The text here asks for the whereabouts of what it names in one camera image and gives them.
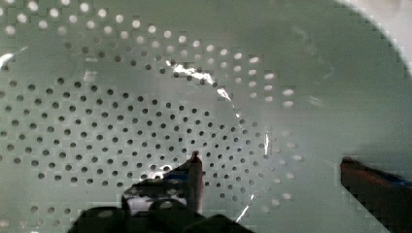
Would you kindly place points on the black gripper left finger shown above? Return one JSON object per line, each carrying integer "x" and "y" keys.
{"x": 169, "y": 204}

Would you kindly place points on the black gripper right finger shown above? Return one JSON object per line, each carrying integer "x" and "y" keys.
{"x": 386, "y": 196}

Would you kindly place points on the green plastic strainer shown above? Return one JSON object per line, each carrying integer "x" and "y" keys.
{"x": 97, "y": 95}

